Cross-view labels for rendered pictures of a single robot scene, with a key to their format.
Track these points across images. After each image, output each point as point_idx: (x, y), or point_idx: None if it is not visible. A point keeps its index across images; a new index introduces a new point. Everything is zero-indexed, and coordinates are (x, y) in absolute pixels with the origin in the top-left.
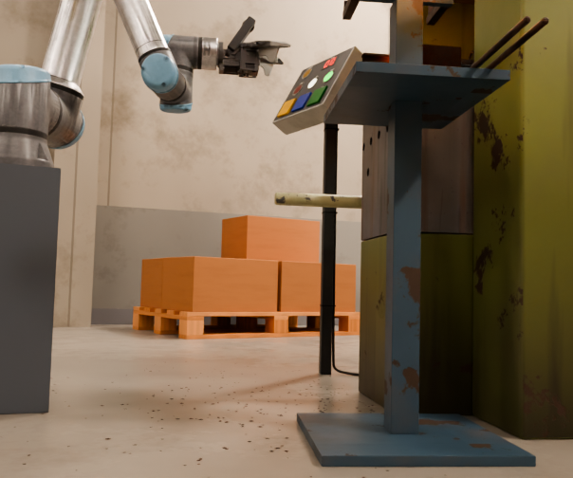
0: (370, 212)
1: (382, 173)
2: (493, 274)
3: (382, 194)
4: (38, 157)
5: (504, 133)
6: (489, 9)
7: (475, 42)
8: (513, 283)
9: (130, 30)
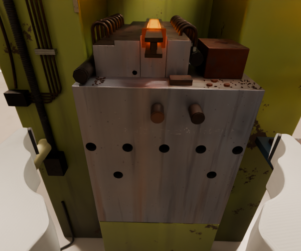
0: (133, 206)
1: (179, 184)
2: (232, 195)
3: (178, 199)
4: None
5: (271, 130)
6: (283, 16)
7: (245, 39)
8: (254, 199)
9: None
